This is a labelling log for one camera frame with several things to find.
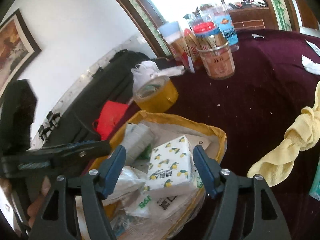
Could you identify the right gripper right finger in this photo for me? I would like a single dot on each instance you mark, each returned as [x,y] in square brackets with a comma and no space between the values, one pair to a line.
[245,208]

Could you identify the white knotted towel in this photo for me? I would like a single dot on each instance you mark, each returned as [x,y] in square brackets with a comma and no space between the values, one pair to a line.
[310,66]

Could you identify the maroon tablecloth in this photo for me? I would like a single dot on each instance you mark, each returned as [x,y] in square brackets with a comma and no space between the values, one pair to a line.
[255,107]

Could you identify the red paper bag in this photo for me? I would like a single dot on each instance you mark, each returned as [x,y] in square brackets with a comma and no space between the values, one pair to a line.
[110,115]

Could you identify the yellow tape roll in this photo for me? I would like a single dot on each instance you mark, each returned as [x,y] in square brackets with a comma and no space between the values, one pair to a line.
[157,95]

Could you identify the clear jar with orange label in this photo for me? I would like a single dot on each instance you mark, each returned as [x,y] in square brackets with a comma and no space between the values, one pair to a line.
[218,62]

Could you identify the left hand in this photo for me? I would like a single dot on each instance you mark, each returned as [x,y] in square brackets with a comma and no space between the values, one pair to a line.
[34,207]

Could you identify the blue lid cup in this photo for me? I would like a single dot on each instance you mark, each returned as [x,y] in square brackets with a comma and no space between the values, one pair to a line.
[173,37]

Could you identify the framed wall picture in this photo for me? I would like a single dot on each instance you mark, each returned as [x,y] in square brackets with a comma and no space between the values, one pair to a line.
[18,48]

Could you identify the small metal clip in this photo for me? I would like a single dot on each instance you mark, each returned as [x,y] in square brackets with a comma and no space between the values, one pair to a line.
[257,36]

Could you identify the white plastic bag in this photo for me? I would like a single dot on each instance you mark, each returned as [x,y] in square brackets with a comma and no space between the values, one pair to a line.
[148,70]

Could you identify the teal tissue pack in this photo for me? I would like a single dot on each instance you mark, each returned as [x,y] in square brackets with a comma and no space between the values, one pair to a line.
[315,188]

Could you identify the red lid toothpick jar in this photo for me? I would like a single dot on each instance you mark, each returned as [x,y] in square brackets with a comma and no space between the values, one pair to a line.
[209,37]

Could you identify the wooden cabinet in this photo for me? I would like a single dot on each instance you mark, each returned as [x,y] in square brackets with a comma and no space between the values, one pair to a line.
[254,18]

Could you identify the yellow fabric storage basket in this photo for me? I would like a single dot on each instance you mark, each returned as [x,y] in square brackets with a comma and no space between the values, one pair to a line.
[134,214]

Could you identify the yellow knotted towel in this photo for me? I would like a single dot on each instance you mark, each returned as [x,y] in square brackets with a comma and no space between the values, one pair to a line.
[302,135]

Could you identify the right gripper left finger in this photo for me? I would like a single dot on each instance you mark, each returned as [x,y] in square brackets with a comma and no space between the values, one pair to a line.
[57,218]

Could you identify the black bag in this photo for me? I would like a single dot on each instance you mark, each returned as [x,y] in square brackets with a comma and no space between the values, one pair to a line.
[100,92]

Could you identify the blue label plastic jar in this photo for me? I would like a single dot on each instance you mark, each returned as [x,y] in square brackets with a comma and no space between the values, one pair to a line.
[216,11]

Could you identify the lemon print tissue pack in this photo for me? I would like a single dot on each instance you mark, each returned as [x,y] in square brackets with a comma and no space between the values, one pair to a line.
[171,170]

